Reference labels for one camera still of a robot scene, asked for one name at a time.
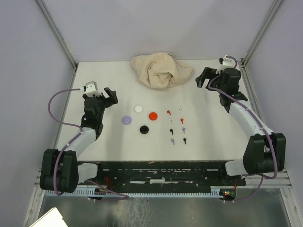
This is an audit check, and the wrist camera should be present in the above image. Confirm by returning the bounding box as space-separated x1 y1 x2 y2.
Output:
219 55 234 68
84 81 100 97

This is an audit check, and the purple charging case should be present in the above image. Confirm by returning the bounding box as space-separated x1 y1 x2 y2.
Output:
122 116 132 125

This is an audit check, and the black charging case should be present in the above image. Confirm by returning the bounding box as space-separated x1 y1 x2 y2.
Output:
139 125 149 134

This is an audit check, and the beige crumpled cloth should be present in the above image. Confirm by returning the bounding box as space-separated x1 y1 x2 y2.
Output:
130 52 194 90

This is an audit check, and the blue cable duct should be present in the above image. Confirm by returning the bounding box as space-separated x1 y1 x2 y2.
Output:
44 186 225 197

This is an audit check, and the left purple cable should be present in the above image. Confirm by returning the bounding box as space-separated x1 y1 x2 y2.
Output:
48 87 130 203

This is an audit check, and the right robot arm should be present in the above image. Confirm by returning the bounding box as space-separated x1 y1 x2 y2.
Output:
196 67 286 185

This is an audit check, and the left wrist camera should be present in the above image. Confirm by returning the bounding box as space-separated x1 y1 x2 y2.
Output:
84 81 100 97

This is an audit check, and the left aluminium frame post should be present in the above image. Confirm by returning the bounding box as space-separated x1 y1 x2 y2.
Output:
35 0 78 69

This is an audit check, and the white charging case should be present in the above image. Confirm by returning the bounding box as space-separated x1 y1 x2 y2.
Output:
134 105 143 114

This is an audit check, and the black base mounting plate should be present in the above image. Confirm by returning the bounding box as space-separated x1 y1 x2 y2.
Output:
92 161 246 194

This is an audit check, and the red charging case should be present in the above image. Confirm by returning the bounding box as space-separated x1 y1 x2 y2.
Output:
149 112 158 121

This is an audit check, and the white paper sheet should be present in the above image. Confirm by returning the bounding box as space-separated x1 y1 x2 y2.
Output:
30 207 67 227

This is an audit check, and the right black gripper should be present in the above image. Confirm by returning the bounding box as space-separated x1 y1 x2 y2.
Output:
195 67 225 94

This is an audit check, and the aluminium frame post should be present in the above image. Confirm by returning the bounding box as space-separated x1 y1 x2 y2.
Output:
241 0 284 67
35 0 78 69

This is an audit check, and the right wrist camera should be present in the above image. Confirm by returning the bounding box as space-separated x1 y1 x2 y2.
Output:
219 55 234 68

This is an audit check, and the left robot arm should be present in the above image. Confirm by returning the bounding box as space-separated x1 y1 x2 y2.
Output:
39 82 118 196

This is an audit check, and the right aluminium frame post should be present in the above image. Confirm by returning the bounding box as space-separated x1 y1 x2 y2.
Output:
241 0 284 67

